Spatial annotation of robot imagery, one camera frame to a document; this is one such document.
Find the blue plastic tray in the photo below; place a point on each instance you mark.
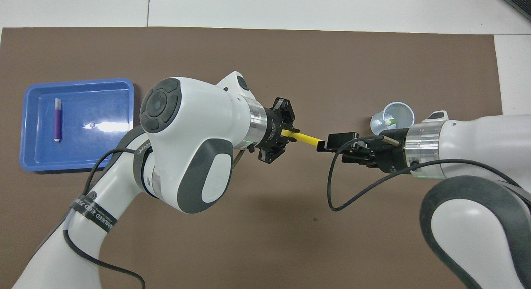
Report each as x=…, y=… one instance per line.
x=83, y=156

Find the purple marker pen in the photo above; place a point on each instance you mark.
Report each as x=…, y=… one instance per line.
x=57, y=123

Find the yellow marker pen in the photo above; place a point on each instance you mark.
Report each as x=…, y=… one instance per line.
x=307, y=137

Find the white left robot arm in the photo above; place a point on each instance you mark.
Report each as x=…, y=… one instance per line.
x=195, y=127

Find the green marker pen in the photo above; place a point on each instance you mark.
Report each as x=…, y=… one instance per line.
x=390, y=122

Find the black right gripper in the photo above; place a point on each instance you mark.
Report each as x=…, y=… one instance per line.
x=386, y=156

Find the grey ribbed device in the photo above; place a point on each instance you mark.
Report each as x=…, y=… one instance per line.
x=520, y=1

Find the translucent plastic cup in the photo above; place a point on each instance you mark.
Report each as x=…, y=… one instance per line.
x=378, y=125

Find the brown table mat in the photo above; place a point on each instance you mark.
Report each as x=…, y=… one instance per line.
x=265, y=61

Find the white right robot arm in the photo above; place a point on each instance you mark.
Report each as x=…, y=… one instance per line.
x=477, y=144

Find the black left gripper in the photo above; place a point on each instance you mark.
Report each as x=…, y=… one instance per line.
x=271, y=131

